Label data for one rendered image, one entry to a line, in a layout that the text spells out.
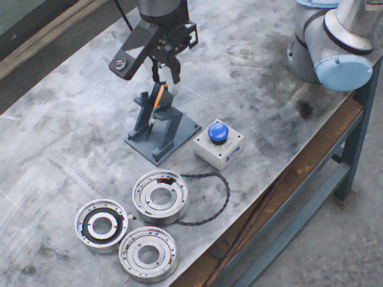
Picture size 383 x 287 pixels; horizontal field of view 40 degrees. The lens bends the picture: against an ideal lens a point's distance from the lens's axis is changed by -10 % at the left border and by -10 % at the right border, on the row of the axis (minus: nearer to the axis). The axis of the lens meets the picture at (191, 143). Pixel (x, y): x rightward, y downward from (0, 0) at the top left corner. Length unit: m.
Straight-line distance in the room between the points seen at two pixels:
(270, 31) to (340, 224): 0.85
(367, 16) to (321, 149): 0.57
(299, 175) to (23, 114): 0.69
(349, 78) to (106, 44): 0.63
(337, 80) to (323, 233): 0.97
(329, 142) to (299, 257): 0.56
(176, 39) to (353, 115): 0.71
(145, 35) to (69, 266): 0.45
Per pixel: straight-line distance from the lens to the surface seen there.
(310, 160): 1.46
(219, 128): 1.11
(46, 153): 1.24
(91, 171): 1.18
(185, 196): 1.08
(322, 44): 1.08
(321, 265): 1.92
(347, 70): 1.07
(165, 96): 1.11
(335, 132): 1.52
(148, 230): 1.05
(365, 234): 2.00
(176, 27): 1.03
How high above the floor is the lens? 1.75
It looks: 54 degrees down
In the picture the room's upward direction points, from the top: 8 degrees counter-clockwise
